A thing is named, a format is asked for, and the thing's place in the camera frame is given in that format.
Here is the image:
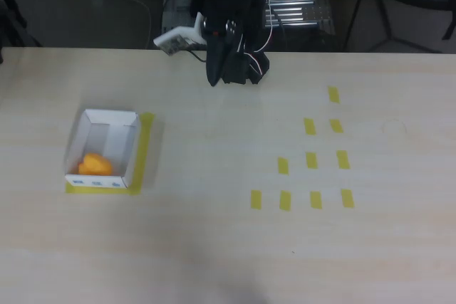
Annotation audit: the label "black chair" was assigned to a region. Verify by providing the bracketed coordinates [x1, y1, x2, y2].
[0, 0, 42, 65]

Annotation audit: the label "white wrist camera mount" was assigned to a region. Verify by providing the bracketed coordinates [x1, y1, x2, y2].
[153, 11, 207, 56]

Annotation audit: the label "white red servo wires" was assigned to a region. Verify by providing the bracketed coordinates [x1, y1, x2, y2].
[222, 0, 275, 73]

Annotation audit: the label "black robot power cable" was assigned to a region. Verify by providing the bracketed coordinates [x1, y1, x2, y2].
[187, 48, 208, 63]

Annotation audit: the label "yellow rubber duck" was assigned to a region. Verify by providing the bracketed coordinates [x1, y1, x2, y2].
[78, 152, 114, 177]

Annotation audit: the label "long yellow tape strip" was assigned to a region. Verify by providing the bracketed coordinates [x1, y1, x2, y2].
[130, 112, 157, 196]
[65, 182, 142, 197]

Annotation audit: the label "white cardboard box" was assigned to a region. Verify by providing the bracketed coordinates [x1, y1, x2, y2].
[64, 108, 140, 190]

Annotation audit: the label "metal roller rack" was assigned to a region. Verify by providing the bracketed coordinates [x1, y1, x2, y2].
[162, 0, 336, 51]

